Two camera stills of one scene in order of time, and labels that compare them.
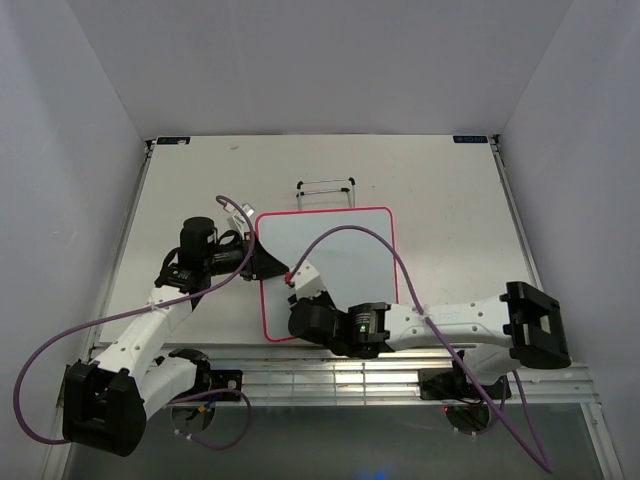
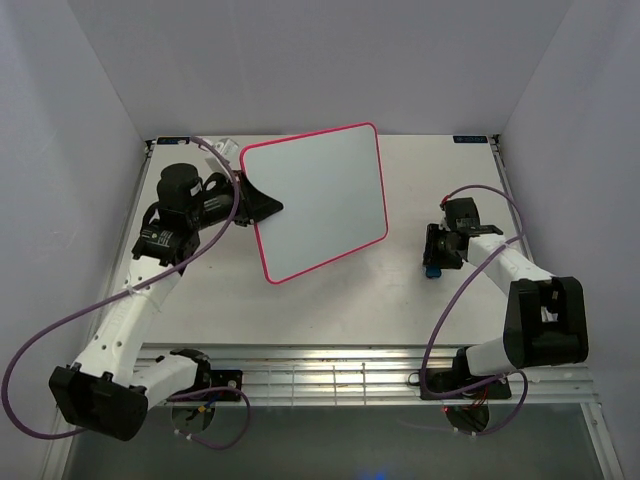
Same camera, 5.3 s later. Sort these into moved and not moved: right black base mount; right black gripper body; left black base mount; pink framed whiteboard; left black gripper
Moved: right black gripper body; pink framed whiteboard; left black gripper
Not moved: left black base mount; right black base mount
